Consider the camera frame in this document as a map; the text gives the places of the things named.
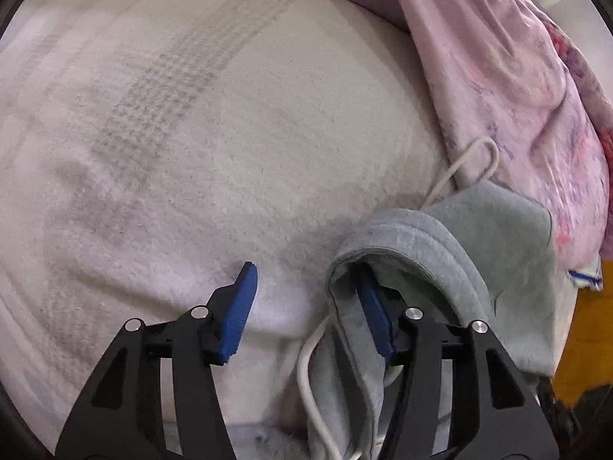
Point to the purple floral quilt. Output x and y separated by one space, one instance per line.
503 81

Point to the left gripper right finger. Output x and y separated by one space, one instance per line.
494 415

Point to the grey zip hoodie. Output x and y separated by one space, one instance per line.
484 253

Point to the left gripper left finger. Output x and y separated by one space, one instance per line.
118 414

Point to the wooden headboard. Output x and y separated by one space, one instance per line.
587 359

